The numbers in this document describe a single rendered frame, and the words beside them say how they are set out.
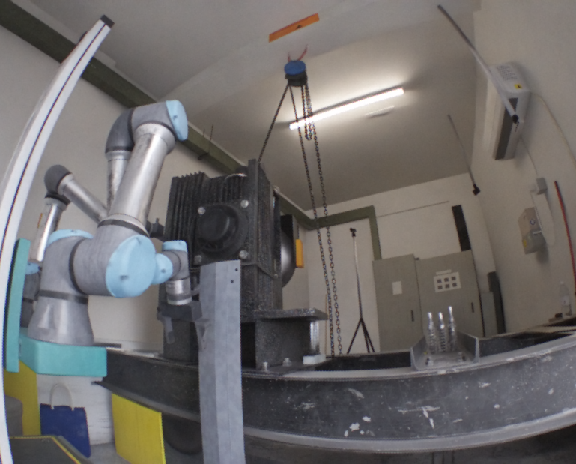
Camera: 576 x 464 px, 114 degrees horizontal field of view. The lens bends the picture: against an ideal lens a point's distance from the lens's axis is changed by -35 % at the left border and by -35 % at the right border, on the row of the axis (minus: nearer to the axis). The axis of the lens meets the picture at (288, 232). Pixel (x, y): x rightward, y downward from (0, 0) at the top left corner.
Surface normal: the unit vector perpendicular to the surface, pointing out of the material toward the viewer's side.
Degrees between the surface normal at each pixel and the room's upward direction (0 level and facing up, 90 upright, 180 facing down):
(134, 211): 83
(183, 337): 90
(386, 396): 90
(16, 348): 90
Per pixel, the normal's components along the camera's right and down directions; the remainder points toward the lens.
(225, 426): -0.31, -0.32
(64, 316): 0.71, -0.52
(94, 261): -0.03, -0.26
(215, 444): -0.60, -0.26
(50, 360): 0.90, -0.18
